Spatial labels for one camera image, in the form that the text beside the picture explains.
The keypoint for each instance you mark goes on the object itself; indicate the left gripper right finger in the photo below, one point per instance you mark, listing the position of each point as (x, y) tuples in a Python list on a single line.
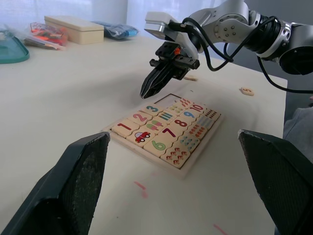
[(283, 181)]

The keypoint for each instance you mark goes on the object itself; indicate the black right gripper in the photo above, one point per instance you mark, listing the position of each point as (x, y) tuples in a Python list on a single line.
[(182, 64)]

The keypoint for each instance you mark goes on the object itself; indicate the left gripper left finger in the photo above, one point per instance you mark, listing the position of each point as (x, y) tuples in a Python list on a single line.
[(61, 186)]

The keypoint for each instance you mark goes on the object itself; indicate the wooden tile teal number 3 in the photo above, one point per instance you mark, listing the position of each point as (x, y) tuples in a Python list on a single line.
[(152, 109)]

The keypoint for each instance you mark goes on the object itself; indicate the wooden tile yellow number 4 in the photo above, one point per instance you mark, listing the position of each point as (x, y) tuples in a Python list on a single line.
[(191, 78)]

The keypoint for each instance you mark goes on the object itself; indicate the wooden tile pink number 2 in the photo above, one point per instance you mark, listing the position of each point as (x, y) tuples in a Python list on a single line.
[(140, 117)]

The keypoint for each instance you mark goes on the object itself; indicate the wooden tile blue number 9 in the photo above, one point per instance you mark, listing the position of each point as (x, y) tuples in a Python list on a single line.
[(190, 114)]

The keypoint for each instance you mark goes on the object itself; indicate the wooden tile red number 10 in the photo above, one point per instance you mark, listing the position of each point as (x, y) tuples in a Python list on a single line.
[(196, 107)]

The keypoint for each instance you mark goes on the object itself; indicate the wooden tile red number 8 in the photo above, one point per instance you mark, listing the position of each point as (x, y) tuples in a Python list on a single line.
[(182, 122)]

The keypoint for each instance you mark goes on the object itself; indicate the wooden tile red number 7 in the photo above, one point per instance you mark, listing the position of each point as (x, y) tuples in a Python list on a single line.
[(170, 132)]

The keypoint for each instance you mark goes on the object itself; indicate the wooden tile red number 1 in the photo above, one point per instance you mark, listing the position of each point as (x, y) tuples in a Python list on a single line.
[(124, 127)]

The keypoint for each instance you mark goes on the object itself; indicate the wooden tile green number 6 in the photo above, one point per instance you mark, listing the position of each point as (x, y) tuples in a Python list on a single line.
[(159, 145)]

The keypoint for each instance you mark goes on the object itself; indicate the wooden tile orange number 5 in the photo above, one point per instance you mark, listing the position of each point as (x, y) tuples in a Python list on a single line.
[(246, 91)]

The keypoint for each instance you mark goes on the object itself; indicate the wooden number puzzle board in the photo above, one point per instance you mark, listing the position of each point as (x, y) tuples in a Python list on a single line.
[(182, 171)]

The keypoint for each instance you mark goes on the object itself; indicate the wooden tile four small pictures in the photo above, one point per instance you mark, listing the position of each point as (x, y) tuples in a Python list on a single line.
[(177, 108)]

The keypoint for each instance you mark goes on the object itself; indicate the wooden tile five orange carrots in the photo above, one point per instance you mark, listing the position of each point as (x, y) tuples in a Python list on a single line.
[(185, 101)]

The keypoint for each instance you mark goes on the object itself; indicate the wooden tile three green bars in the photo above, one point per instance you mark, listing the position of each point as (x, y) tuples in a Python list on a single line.
[(167, 116)]

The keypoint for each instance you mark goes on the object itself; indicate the wooden tile two popsicles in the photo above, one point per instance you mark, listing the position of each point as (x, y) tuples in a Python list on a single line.
[(154, 125)]

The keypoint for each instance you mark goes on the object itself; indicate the person's grey trouser leg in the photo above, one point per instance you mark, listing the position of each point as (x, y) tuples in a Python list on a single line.
[(300, 127)]

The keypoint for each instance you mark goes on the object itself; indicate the wooden tile red car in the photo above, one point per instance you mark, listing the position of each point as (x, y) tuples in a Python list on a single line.
[(141, 137)]

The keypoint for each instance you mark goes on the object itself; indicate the wooden tile nine blue pictures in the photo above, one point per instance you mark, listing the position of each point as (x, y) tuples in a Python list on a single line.
[(204, 121)]

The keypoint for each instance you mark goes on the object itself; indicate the wooden tile ten black dots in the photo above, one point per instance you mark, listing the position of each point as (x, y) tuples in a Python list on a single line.
[(210, 113)]

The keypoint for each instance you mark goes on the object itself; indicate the wooden tile eight orange pictures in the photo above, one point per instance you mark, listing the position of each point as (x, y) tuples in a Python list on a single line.
[(198, 131)]

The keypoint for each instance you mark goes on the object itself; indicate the blue package in plastic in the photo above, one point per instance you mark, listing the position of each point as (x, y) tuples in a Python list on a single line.
[(117, 30)]

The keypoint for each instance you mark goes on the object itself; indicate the wooden tile seven blue pictures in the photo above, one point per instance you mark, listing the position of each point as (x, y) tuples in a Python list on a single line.
[(188, 143)]

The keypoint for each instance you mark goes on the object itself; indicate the wooden tile six mushrooms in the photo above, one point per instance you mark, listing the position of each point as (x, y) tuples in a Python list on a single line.
[(174, 156)]

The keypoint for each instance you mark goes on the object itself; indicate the beige lidded box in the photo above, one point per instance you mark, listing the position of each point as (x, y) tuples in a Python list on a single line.
[(73, 28)]

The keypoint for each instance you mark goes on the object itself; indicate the bag of colourful plastic pieces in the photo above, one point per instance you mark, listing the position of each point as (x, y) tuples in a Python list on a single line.
[(46, 36)]

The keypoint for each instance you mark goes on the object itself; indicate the teal plastic tray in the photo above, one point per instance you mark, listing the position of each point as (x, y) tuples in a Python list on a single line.
[(12, 55)]

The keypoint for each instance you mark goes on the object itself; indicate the clear plastic bag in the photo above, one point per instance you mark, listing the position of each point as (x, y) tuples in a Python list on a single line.
[(6, 30)]

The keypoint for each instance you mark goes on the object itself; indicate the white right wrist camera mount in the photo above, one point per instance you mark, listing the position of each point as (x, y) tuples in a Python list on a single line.
[(156, 20)]

